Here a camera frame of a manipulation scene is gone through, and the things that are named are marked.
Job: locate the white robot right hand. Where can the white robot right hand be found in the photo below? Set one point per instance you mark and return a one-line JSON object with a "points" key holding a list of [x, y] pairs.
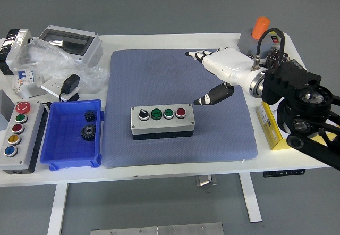
{"points": [[231, 65]]}

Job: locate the grey four-button control box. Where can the grey four-button control box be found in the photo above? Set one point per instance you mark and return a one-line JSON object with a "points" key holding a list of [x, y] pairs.
{"points": [[159, 124]]}

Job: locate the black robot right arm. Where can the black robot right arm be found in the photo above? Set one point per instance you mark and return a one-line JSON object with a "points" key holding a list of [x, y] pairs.
{"points": [[292, 78]]}

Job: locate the grey five-button control box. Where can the grey five-button control box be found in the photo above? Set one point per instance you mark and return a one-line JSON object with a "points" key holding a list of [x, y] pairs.
{"points": [[29, 128]]}

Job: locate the black capacitor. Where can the black capacitor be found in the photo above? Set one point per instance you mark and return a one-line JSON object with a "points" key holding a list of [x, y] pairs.
{"points": [[284, 55], [275, 51], [271, 59]]}

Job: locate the orange cylinder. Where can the orange cylinder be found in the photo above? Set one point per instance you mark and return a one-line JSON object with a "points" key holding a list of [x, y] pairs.
{"points": [[261, 23]]}

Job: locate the yellow and white box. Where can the yellow and white box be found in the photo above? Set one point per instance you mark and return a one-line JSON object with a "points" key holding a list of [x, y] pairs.
{"points": [[268, 120]]}

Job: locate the blue-grey mat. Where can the blue-grey mat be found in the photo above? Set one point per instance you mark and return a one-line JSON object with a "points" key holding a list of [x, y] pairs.
{"points": [[159, 86]]}

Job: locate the black table control panel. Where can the black table control panel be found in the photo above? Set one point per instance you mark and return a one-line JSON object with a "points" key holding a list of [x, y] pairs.
{"points": [[284, 173]]}

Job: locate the white table leg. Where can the white table leg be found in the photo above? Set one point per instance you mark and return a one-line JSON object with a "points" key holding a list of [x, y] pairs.
{"points": [[57, 208], [251, 197]]}

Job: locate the grey distribution box clear lid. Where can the grey distribution box clear lid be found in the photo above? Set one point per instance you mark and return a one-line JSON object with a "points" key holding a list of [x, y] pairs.
{"points": [[93, 51]]}

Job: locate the small black gear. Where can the small black gear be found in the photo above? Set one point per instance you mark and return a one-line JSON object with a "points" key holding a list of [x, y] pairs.
{"points": [[89, 116]]}

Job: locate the large black gear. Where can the large black gear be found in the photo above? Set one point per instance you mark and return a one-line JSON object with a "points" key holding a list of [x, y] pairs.
{"points": [[88, 132]]}

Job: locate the black power adapter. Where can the black power adapter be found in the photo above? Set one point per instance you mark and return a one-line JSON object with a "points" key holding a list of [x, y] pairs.
{"points": [[70, 83]]}

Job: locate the clear plastic bag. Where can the clear plastic bag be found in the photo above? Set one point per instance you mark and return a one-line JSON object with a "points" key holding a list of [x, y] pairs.
{"points": [[53, 57]]}

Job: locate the white power socket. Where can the white power socket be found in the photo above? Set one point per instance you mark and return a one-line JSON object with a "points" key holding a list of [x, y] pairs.
{"points": [[51, 86]]}

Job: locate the grey metal plate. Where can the grey metal plate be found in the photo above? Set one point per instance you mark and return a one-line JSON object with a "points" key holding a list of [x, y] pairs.
{"points": [[156, 229]]}

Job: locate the blue plastic bin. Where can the blue plastic bin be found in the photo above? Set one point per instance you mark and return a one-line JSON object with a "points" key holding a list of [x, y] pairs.
{"points": [[66, 144]]}

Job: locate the white blue circuit breaker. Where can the white blue circuit breaker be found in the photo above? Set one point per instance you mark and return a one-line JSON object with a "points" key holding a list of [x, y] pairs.
{"points": [[26, 76]]}

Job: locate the white and black device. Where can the white and black device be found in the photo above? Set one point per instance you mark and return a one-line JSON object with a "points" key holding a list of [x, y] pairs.
{"points": [[18, 46]]}

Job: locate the grey metal block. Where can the grey metal block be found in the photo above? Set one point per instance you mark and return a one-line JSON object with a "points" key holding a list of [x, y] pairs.
{"points": [[4, 107]]}

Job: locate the grey switch box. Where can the grey switch box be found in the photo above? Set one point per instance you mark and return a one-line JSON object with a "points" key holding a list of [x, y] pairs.
{"points": [[245, 42]]}

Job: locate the metal bracket under table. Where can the metal bracket under table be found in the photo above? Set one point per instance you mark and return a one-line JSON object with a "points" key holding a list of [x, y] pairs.
{"points": [[205, 180]]}

